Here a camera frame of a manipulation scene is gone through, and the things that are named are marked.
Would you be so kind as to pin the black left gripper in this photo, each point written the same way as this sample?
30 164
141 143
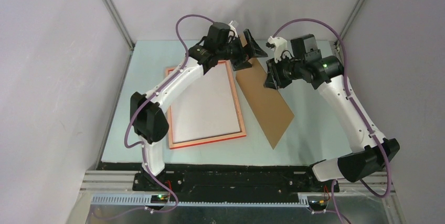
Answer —
250 51

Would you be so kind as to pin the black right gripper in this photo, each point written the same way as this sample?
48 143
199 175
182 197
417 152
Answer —
273 80

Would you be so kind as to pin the brown backing board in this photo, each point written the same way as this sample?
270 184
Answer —
268 106

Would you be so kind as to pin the orange wooden picture frame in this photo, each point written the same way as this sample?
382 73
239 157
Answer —
240 118

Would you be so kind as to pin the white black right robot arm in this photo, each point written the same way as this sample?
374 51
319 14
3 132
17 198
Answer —
371 149

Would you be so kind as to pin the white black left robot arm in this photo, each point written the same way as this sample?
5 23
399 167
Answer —
148 111

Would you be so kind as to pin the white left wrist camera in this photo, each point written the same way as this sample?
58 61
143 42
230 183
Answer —
233 34

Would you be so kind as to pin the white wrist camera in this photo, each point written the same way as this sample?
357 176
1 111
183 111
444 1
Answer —
233 34
279 46

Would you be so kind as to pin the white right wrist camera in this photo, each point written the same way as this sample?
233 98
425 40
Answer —
279 46

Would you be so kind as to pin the aluminium corner post right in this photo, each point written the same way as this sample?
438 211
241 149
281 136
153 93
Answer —
359 4

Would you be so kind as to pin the aluminium corner post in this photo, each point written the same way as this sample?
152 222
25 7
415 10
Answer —
118 21
359 4

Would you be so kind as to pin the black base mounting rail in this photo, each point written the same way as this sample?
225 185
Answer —
231 183

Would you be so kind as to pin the aluminium corner post left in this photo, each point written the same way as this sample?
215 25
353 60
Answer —
118 21

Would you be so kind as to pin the grey slotted cable duct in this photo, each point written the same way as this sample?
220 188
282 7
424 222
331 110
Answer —
149 200

